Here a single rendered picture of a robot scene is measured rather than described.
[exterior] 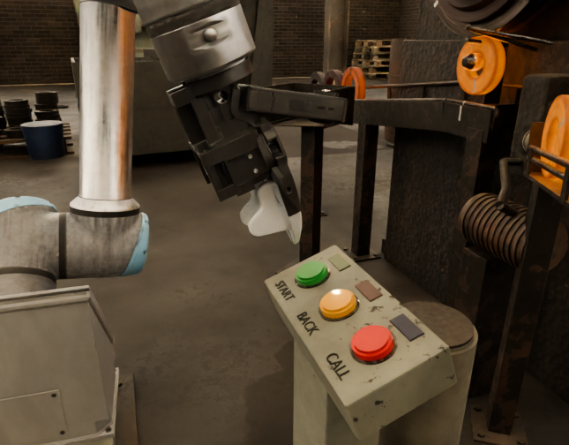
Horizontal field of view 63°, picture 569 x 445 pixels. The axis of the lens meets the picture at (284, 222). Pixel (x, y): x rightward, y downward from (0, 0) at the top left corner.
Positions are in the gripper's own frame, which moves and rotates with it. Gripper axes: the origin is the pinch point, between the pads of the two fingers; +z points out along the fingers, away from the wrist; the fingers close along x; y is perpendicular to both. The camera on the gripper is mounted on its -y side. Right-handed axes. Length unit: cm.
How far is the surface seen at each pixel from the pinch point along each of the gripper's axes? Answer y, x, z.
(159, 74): -12, -295, 3
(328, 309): 1.7, 8.2, 5.8
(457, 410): -9.7, 9.0, 30.1
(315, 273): 0.0, 1.1, 5.8
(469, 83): -74, -62, 16
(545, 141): -57, -21, 18
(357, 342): 1.5, 14.5, 5.9
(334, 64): -317, -710, 128
